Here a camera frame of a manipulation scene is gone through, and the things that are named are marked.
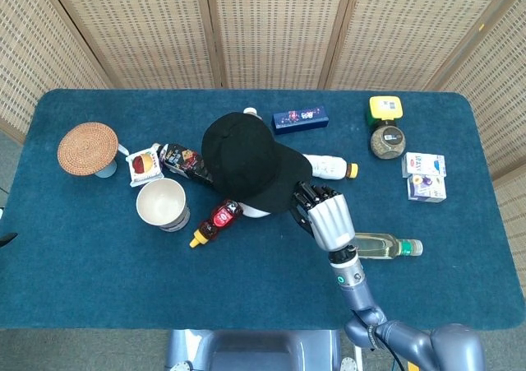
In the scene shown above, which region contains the yellow-lid green container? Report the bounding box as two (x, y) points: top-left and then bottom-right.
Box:
(365, 95), (404, 129)

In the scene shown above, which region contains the white fruit picture box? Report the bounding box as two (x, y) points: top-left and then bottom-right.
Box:
(127, 147), (164, 188)

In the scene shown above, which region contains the woven folding screen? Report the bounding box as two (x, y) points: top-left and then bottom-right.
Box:
(0, 0), (526, 294)

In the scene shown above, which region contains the light blue cup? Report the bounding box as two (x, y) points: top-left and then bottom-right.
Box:
(95, 142), (131, 179)

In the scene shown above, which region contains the blue tablecloth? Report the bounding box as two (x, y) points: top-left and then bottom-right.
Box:
(0, 89), (526, 332)

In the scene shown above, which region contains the grey robot torso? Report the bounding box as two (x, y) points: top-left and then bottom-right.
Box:
(165, 328), (342, 371)

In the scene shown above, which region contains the beige bowl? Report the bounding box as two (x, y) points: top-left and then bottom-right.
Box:
(136, 178), (187, 226)

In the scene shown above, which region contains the dark blue rectangular box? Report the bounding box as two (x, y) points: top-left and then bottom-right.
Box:
(272, 105), (331, 137)

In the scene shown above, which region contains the bear-shaped honey bottle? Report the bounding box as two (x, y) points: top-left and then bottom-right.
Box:
(188, 199), (244, 248)

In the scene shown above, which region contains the round rattan coaster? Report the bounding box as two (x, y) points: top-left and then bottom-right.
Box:
(57, 122), (119, 175)

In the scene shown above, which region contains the round glass spice jar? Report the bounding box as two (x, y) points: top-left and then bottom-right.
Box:
(369, 119), (407, 160)

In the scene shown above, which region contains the clear yellow oil bottle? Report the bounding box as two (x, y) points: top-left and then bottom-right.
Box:
(352, 232), (424, 261)

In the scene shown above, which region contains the white and blue carton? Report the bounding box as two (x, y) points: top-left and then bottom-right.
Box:
(401, 151), (447, 179)

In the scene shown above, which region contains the black baseball cap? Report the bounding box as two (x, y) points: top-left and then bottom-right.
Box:
(201, 112), (312, 214)

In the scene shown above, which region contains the purple and white carton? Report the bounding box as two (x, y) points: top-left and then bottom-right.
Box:
(406, 174), (448, 203)

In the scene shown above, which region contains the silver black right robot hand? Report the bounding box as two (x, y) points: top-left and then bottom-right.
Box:
(289, 180), (357, 252)

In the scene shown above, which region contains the white bottle with yellow cap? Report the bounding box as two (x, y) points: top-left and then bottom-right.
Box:
(302, 153), (359, 181)

